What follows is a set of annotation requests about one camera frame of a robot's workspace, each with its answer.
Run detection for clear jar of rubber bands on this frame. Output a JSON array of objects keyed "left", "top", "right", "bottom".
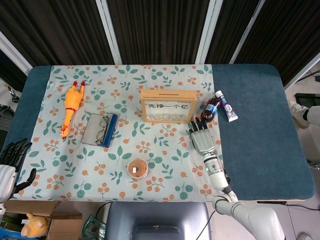
[{"left": 126, "top": 157, "right": 149, "bottom": 180}]

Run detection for wooden framed money box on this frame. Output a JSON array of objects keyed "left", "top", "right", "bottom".
[{"left": 139, "top": 89, "right": 198, "bottom": 125}]

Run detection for chrome metal frame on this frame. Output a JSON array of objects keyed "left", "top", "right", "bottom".
[{"left": 5, "top": 84, "right": 21, "bottom": 104}]

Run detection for floral leaf print tablecloth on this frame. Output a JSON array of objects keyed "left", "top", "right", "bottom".
[{"left": 26, "top": 64, "right": 228, "bottom": 203}]

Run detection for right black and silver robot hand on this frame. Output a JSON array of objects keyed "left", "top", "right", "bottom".
[{"left": 188, "top": 118, "right": 217, "bottom": 156}]

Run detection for black flat floor device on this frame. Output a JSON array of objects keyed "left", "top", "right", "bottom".
[{"left": 294, "top": 92, "right": 320, "bottom": 107}]

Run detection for person's lower leg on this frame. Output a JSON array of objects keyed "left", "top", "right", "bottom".
[{"left": 302, "top": 105, "right": 320, "bottom": 125}]

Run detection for brown cardboard box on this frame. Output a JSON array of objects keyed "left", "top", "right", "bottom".
[{"left": 4, "top": 199, "right": 83, "bottom": 240}]

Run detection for black rimmed eyeglasses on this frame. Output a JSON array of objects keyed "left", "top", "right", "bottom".
[{"left": 95, "top": 116, "right": 110, "bottom": 145}]

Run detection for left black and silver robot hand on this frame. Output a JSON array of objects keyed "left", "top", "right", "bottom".
[{"left": 0, "top": 138, "right": 37, "bottom": 203}]

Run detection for purple and white toothpaste tube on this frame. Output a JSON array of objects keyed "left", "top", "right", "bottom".
[{"left": 214, "top": 90, "right": 239, "bottom": 123}]

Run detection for yellow rubber chicken toy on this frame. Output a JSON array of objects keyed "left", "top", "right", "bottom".
[{"left": 59, "top": 80, "right": 86, "bottom": 140}]

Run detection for black cable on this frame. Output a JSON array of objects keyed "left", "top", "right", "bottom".
[{"left": 199, "top": 210, "right": 216, "bottom": 240}]

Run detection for white sneaker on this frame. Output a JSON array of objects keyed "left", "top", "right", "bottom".
[{"left": 287, "top": 99, "right": 311, "bottom": 129}]

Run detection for green plastic packet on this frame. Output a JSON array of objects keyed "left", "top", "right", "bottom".
[{"left": 81, "top": 214, "right": 107, "bottom": 240}]

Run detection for dark ribbed partition panel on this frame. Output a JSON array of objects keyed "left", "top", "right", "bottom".
[
  {"left": 0, "top": 51, "right": 29, "bottom": 92},
  {"left": 204, "top": 0, "right": 261, "bottom": 65},
  {"left": 106, "top": 0, "right": 217, "bottom": 65},
  {"left": 0, "top": 0, "right": 118, "bottom": 67},
  {"left": 234, "top": 0, "right": 320, "bottom": 86}
]

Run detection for grey robot torso housing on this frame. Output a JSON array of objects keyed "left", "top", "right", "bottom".
[{"left": 106, "top": 201, "right": 213, "bottom": 240}]

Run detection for small cola bottle blue label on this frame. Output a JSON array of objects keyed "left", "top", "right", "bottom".
[{"left": 199, "top": 97, "right": 223, "bottom": 126}]

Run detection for pile of silver coins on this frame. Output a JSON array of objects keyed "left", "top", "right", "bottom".
[{"left": 149, "top": 114, "right": 187, "bottom": 121}]

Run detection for yellow plush toy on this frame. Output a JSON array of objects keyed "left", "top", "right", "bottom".
[{"left": 21, "top": 212, "right": 48, "bottom": 237}]

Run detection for white partition frame post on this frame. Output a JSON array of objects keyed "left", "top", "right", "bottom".
[
  {"left": 95, "top": 0, "right": 123, "bottom": 65},
  {"left": 229, "top": 0, "right": 266, "bottom": 65},
  {"left": 195, "top": 0, "right": 223, "bottom": 65},
  {"left": 284, "top": 51, "right": 320, "bottom": 90},
  {"left": 0, "top": 31, "right": 34, "bottom": 76}
]

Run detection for grey office chair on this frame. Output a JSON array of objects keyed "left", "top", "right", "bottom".
[{"left": 0, "top": 104, "right": 14, "bottom": 137}]

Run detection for open blue glasses case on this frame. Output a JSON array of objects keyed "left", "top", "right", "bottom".
[{"left": 80, "top": 112, "right": 119, "bottom": 148}]

